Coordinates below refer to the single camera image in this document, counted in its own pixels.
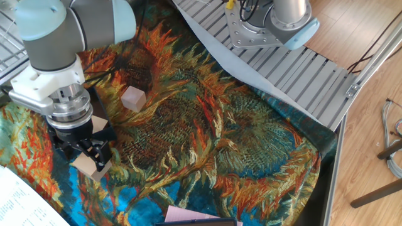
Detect sunflower painting print cloth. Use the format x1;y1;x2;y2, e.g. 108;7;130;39
0;0;339;226

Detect white wrist mounting bracket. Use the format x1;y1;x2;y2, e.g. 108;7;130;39
11;55;86;102

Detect black cables along strut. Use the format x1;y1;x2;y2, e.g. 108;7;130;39
347;9;402;75

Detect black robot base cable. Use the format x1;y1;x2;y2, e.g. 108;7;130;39
238;0;260;23

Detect silver robot mounting plate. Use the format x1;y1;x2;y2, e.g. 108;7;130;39
224;0;283;50

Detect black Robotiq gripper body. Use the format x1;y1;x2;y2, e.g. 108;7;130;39
47;119;95;151

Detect dark blue gift box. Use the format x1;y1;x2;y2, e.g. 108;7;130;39
86;86;117;142

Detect dark wooden furniture leg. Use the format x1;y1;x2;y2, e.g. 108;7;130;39
376;139;402;160
350;178;402;210

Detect light wooden cube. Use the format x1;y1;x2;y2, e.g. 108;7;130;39
71;152;113;183
90;115;109;134
121;85;148;113

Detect grey cable bundle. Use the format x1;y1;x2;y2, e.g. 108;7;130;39
381;99;402;180

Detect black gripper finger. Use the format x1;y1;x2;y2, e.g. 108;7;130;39
78;137;113;173
46;134;76;161

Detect dark blue gift box lid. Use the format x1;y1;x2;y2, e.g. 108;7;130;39
154;217;238;226

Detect aluminium table edge strut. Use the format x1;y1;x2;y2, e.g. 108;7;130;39
322;114;348;226

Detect printed white paper sheet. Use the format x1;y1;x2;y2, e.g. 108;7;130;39
0;164;70;226

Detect pink gift box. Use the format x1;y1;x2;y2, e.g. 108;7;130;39
165;205;244;226

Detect aluminium frame strut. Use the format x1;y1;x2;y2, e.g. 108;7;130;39
345;18;402;100

